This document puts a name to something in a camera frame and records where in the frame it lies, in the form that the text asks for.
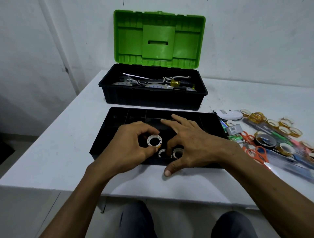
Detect person's left hand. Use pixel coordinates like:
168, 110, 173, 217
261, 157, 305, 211
93, 121, 160, 177

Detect person's right hand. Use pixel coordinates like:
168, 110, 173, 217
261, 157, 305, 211
160, 113, 240, 178

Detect white-core clear tape roll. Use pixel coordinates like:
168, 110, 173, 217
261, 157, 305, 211
147, 134, 163, 148

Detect person's left forearm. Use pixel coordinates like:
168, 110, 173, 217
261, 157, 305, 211
39, 161, 119, 238

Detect person's right forearm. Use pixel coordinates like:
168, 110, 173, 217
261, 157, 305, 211
220, 140, 314, 238

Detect black compartment tray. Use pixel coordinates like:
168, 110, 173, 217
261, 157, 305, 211
89, 107, 229, 169

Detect white plastic device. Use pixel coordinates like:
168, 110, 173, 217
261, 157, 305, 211
213, 109, 244, 121

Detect small grey box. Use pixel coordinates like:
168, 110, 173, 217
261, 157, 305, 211
225, 124, 243, 136

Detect person's left leg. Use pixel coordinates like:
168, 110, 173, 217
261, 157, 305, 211
117, 201, 158, 238

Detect person's leg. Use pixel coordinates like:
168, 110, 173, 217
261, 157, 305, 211
117, 201, 158, 238
210, 211, 258, 238

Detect steel wrench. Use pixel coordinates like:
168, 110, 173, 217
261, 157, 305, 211
122, 73, 138, 85

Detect green white packet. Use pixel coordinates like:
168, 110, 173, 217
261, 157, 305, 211
228, 135, 245, 144

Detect small orange scissors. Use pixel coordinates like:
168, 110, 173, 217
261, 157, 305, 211
240, 131, 256, 145

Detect person's right leg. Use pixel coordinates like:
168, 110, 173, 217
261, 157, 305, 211
210, 211, 258, 238

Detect large black tape roll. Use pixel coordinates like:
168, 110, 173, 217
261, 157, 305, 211
255, 133, 277, 149

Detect black toolbox with green lid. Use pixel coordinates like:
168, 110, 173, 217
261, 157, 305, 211
98, 9, 209, 111

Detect large orange scissors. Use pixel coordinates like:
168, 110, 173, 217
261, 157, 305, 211
242, 146, 280, 172

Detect green pen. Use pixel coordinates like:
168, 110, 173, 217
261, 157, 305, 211
269, 131, 293, 146

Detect group of yellowish tape rolls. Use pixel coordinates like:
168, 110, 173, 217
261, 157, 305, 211
240, 108, 314, 157

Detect clear plastic tool packet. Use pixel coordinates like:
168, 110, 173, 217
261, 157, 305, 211
266, 147, 314, 184

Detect yellow handled screwdriver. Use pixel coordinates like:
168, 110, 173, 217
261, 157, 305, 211
170, 79, 196, 90

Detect black white handled pliers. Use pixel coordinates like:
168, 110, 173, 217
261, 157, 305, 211
136, 75, 192, 86

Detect white wall pipe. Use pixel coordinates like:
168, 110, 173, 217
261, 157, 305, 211
39, 0, 80, 96

